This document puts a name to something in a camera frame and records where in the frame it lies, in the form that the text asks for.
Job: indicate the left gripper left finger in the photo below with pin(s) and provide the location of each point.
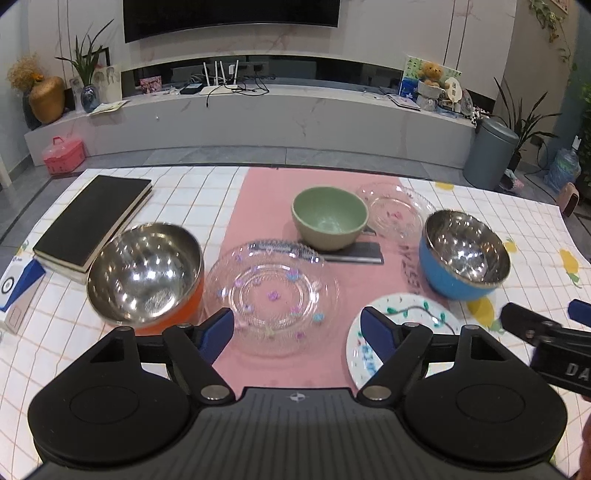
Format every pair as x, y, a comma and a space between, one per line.
192, 350

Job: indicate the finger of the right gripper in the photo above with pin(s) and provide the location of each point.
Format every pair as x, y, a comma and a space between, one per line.
525, 324
580, 312

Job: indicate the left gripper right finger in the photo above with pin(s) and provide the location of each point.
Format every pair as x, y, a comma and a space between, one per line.
402, 349

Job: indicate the white painted ceramic plate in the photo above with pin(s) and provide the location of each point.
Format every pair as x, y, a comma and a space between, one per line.
363, 361

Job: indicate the orange steel bowl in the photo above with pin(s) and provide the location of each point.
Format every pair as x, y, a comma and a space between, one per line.
148, 278

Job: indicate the blue steel bowl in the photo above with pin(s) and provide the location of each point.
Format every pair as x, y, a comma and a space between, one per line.
461, 257

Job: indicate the large clear glass plate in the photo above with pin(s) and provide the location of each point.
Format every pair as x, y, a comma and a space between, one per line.
283, 296

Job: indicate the small clear glass plate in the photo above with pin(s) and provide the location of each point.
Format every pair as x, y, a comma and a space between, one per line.
396, 212

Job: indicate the green ceramic bowl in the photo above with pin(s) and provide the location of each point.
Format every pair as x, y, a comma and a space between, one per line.
328, 218

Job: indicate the white checked tablecloth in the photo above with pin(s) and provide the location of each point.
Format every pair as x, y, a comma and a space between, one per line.
548, 271

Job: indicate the blue water bottle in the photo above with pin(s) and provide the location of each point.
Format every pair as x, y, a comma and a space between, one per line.
565, 168

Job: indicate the pink table runner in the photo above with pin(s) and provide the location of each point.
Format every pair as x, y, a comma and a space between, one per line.
263, 212

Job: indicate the black notebook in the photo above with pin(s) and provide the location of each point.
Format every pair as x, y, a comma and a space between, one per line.
97, 213

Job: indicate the grey trash bin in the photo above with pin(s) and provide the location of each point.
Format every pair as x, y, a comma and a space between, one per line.
490, 154

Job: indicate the blue white box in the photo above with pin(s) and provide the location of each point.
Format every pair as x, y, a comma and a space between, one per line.
19, 284

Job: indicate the white tv cabinet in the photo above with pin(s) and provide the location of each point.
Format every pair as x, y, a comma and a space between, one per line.
289, 116

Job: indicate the pink plastic case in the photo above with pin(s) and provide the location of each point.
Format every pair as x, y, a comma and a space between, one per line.
63, 155

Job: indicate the white wifi router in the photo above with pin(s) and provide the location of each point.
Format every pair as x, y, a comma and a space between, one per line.
219, 79

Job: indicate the teddy bear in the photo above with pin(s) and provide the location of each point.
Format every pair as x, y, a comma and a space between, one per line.
431, 73

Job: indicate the golden vase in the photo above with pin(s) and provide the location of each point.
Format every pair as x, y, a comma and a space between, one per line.
47, 99

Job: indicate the blue vase with plant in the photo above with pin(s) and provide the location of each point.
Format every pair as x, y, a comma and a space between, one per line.
84, 60

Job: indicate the black television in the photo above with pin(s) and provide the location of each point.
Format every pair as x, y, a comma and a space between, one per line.
148, 18

